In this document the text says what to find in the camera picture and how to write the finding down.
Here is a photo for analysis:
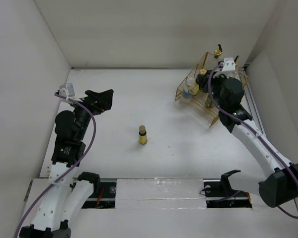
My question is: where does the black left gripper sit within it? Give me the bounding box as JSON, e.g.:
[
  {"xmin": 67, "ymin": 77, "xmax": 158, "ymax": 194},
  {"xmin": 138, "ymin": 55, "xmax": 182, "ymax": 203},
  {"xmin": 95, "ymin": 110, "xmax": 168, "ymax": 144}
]
[{"xmin": 68, "ymin": 89, "xmax": 113, "ymax": 140}]

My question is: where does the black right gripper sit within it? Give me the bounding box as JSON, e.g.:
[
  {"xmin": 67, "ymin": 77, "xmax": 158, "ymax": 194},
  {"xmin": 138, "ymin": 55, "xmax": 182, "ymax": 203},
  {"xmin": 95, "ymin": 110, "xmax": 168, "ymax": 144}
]
[{"xmin": 197, "ymin": 69, "xmax": 228, "ymax": 111}]

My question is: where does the white bottle blue label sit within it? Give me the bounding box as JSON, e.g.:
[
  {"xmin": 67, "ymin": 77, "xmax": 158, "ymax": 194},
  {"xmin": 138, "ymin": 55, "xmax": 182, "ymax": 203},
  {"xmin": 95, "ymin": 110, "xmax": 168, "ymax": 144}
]
[{"xmin": 182, "ymin": 77, "xmax": 196, "ymax": 99}]

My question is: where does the small brown bottle yellow label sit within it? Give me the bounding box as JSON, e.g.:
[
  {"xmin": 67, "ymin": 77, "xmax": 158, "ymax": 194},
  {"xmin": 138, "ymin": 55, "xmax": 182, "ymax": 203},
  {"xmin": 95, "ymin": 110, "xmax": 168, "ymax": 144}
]
[{"xmin": 188, "ymin": 81, "xmax": 199, "ymax": 96}]

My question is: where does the short glass cruet gold spout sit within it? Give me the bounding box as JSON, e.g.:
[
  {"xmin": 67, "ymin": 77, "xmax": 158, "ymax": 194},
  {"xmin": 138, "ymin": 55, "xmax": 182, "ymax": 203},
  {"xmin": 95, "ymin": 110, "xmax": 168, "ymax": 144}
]
[{"xmin": 214, "ymin": 44, "xmax": 223, "ymax": 59}]

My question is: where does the red sauce bottle green label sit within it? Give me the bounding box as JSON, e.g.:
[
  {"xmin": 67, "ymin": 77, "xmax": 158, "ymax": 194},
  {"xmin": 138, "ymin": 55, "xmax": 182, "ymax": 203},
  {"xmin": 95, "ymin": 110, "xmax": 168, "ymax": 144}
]
[{"xmin": 205, "ymin": 96, "xmax": 215, "ymax": 108}]

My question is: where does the tall glass cruet gold spout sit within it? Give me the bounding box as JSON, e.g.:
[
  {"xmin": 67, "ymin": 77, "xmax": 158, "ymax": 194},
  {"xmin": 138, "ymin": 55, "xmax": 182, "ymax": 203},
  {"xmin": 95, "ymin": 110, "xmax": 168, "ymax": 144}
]
[{"xmin": 234, "ymin": 55, "xmax": 239, "ymax": 67}]

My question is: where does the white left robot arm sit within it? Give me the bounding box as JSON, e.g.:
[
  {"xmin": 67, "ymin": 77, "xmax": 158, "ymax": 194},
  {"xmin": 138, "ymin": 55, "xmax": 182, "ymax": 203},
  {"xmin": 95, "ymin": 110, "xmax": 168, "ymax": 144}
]
[{"xmin": 14, "ymin": 87, "xmax": 114, "ymax": 238}]

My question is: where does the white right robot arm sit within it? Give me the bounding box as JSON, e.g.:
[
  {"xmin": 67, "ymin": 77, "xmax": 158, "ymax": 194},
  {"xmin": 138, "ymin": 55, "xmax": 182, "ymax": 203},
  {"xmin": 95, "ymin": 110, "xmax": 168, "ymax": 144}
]
[{"xmin": 196, "ymin": 70, "xmax": 298, "ymax": 208}]

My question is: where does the small brown bottle cork cap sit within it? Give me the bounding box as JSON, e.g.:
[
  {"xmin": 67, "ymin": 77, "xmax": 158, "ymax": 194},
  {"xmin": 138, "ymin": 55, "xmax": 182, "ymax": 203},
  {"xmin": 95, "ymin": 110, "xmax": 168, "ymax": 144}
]
[{"xmin": 139, "ymin": 125, "xmax": 148, "ymax": 145}]

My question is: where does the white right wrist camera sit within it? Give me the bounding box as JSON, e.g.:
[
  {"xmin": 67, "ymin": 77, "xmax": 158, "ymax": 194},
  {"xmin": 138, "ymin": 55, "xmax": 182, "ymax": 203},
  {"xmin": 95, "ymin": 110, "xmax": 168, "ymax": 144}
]
[{"xmin": 214, "ymin": 58, "xmax": 236, "ymax": 77}]

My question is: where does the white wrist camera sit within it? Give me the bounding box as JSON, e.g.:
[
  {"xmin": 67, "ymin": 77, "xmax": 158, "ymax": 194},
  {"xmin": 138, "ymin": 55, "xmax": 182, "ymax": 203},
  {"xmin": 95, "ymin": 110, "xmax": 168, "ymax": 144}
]
[
  {"xmin": 214, "ymin": 58, "xmax": 236, "ymax": 77},
  {"xmin": 54, "ymin": 83, "xmax": 77, "ymax": 103}
]

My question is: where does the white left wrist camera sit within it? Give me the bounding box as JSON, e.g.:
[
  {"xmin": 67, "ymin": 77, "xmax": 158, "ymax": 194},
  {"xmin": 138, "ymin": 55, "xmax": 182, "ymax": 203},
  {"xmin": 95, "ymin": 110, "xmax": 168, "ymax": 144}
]
[{"xmin": 54, "ymin": 83, "xmax": 77, "ymax": 103}]

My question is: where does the gold wire basket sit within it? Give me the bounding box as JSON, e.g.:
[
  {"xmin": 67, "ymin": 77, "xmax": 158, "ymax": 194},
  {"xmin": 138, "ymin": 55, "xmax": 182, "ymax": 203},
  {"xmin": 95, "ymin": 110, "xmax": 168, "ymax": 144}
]
[{"xmin": 175, "ymin": 52, "xmax": 249, "ymax": 126}]

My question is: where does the black mounting rail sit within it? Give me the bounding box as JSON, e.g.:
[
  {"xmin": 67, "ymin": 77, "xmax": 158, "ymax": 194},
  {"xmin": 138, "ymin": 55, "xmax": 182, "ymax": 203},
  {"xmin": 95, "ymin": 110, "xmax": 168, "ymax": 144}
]
[{"xmin": 81, "ymin": 178, "xmax": 253, "ymax": 211}]

